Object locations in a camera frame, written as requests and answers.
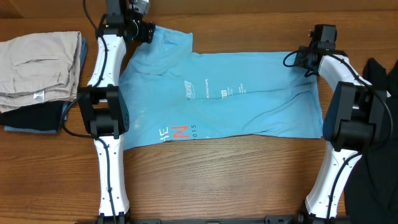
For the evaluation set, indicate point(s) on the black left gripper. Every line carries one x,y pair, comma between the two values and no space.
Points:
146,32

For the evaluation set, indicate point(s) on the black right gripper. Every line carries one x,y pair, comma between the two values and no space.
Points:
302,58

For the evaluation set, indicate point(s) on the light blue printed t-shirt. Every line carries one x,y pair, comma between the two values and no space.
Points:
175,94

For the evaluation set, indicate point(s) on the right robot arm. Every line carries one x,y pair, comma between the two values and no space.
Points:
352,126

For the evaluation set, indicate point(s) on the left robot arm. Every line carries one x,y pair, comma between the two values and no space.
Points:
103,109

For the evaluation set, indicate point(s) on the pile of black clothes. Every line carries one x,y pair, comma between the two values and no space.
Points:
371,190

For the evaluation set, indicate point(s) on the folded beige trousers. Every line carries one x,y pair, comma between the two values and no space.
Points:
39,68

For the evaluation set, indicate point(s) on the folded dark navy garment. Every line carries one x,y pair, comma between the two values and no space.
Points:
41,117

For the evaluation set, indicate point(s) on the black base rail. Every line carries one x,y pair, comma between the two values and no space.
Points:
269,219

